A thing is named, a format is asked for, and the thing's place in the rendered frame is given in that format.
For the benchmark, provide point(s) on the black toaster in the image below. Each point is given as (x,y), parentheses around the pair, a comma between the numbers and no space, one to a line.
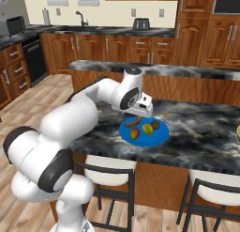
(141,24)

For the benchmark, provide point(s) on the dark sink basin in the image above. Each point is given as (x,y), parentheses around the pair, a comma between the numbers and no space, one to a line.
(78,28)

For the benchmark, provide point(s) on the blue round plate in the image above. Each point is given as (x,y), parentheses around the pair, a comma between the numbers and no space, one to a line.
(146,140)

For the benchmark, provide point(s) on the tall wooden cupboard run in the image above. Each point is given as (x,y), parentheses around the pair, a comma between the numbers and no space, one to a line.
(193,32)

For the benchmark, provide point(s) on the wooden dining counter island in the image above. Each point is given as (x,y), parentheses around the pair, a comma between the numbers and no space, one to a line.
(187,138)

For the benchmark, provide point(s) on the white paper towel roll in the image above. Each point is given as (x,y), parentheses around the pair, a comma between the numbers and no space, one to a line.
(46,17)

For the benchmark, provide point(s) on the yellow bowl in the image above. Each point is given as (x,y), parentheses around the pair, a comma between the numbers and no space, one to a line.
(238,133)

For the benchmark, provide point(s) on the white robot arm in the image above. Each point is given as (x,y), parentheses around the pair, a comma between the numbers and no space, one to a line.
(65,123)

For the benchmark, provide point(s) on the dark sink tap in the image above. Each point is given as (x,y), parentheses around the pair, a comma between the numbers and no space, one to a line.
(82,18)

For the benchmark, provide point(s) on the built-in black microwave oven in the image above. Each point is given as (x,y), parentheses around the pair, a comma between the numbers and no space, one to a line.
(226,2)

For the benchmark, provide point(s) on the wooden kitchen island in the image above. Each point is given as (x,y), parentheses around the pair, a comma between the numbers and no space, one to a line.
(193,85)

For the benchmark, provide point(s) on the grey wall socket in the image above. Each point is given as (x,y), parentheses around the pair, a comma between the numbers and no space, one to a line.
(133,12)
(58,11)
(161,12)

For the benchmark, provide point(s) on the brown banana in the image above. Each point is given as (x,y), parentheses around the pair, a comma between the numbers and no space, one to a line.
(133,122)

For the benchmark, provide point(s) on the yellow green mango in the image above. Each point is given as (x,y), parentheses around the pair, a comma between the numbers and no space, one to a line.
(147,129)

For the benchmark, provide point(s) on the red green mango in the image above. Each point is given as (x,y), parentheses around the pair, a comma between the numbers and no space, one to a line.
(134,134)

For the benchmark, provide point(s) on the wooden drawer run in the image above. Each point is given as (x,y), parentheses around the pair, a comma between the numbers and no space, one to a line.
(14,71)

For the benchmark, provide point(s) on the brown kiwi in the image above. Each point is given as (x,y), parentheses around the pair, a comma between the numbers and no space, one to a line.
(155,125)

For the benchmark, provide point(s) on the black dishwasher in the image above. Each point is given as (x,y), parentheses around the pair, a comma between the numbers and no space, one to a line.
(34,58)

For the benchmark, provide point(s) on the wooden base cupboard run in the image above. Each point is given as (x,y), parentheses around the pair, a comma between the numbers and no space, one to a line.
(109,51)

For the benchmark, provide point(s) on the black toaster oven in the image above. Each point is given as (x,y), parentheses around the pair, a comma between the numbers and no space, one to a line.
(15,25)

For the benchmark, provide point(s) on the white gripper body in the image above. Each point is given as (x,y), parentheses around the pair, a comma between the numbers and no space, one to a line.
(137,110)

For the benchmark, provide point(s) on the white seat black stool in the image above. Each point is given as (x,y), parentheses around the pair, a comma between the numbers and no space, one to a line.
(108,171)
(215,187)

